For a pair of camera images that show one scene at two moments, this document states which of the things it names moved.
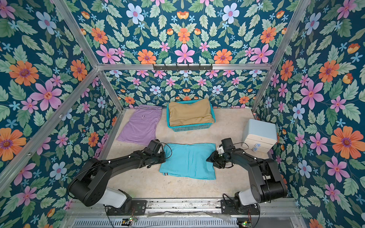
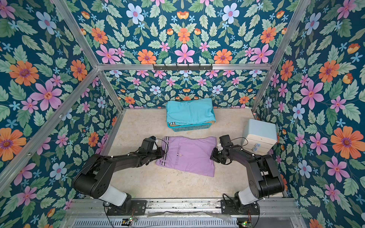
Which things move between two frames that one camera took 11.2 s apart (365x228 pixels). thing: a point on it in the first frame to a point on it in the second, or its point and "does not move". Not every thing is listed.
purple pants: [141, 128] to [191, 155]
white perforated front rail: [157, 223] does not move
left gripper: [163, 157] does not move
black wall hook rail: [183, 67] does not move
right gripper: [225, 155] does not move
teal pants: [188, 160] to [190, 111]
